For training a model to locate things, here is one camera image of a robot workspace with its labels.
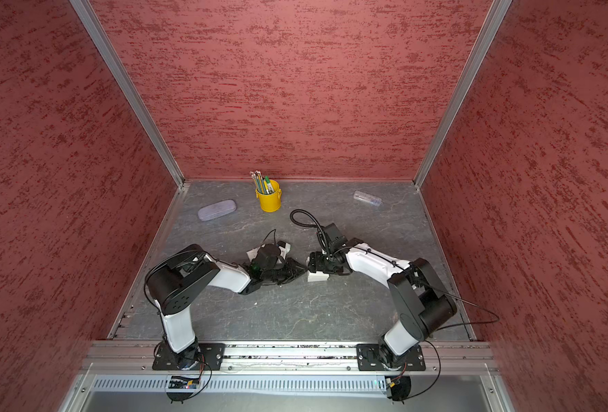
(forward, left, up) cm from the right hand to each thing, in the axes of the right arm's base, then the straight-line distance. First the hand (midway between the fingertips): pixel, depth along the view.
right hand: (315, 272), depth 89 cm
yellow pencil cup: (+32, +18, +2) cm, 37 cm away
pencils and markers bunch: (+35, +20, +10) cm, 42 cm away
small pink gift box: (+8, +23, +1) cm, 24 cm away
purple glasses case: (+29, +42, +1) cm, 51 cm away
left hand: (0, +3, -2) cm, 3 cm away
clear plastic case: (+37, -25, -3) cm, 45 cm away
